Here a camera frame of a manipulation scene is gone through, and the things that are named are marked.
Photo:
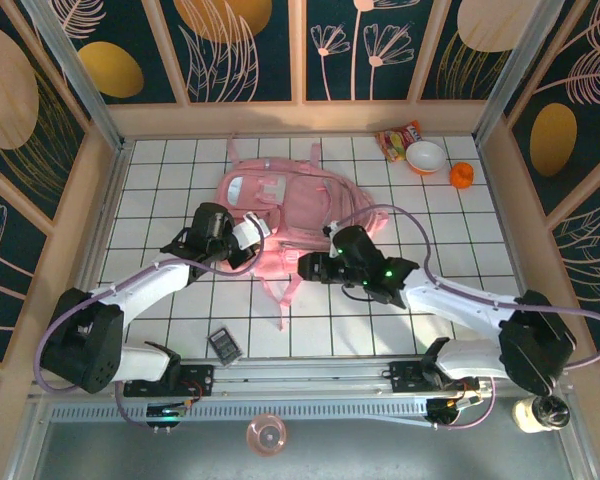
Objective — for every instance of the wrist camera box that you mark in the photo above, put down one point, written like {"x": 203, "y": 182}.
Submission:
{"x": 250, "y": 231}
{"x": 331, "y": 229}

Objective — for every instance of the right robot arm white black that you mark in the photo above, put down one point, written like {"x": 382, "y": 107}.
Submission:
{"x": 455, "y": 300}

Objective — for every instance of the panel with large pale disc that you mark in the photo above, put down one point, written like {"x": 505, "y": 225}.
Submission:
{"x": 450, "y": 30}

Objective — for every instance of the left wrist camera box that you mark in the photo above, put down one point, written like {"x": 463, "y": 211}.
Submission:
{"x": 250, "y": 231}

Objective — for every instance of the panel with single pale flower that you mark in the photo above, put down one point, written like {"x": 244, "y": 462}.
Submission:
{"x": 0, "y": 280}

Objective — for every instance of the small circuit board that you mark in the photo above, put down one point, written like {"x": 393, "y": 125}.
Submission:
{"x": 167, "y": 413}
{"x": 445, "y": 409}

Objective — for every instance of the grey metal sheet panel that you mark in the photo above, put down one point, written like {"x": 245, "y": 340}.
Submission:
{"x": 380, "y": 455}

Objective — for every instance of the panel with pale flower outlines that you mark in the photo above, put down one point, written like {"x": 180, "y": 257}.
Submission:
{"x": 340, "y": 80}

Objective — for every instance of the panel with oval and feathers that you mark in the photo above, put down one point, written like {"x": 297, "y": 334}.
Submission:
{"x": 590, "y": 150}

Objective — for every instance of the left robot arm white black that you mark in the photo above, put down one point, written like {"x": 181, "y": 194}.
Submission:
{"x": 145, "y": 287}

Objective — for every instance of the aluminium corner post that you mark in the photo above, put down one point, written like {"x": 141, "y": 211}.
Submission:
{"x": 80, "y": 85}
{"x": 510, "y": 75}

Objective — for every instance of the small orange round toy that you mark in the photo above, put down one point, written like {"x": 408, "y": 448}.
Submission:
{"x": 462, "y": 176}

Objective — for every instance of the white bottle with black cap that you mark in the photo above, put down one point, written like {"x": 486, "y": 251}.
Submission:
{"x": 530, "y": 417}

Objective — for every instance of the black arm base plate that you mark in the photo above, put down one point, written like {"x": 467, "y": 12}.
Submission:
{"x": 200, "y": 380}
{"x": 405, "y": 377}

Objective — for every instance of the panel with pale leaf outlines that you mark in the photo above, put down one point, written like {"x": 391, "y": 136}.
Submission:
{"x": 275, "y": 60}

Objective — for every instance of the panel with yellow oval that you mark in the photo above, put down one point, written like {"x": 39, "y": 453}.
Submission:
{"x": 145, "y": 60}

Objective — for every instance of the aluminium side rail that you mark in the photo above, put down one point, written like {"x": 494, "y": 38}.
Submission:
{"x": 111, "y": 200}

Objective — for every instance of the colourful snack packet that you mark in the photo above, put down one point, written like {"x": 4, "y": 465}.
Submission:
{"x": 397, "y": 140}

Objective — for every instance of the panel with thin yellow lines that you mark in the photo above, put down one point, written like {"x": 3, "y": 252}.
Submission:
{"x": 10, "y": 100}

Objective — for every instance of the black calculator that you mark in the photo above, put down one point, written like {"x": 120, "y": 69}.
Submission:
{"x": 224, "y": 345}

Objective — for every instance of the pink school backpack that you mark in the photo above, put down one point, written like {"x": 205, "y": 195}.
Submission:
{"x": 305, "y": 200}

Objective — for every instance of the panel with feather leaf outlines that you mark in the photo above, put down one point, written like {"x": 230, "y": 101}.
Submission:
{"x": 595, "y": 260}

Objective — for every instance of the pink transparent round spool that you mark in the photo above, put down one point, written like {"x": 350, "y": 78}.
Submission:
{"x": 266, "y": 435}

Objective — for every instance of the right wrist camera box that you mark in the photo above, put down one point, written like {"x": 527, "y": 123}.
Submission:
{"x": 331, "y": 229}

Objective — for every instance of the white and orange bowl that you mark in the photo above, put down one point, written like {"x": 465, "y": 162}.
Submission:
{"x": 424, "y": 156}

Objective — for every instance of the aluminium mounting rail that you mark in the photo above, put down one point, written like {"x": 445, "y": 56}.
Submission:
{"x": 300, "y": 380}

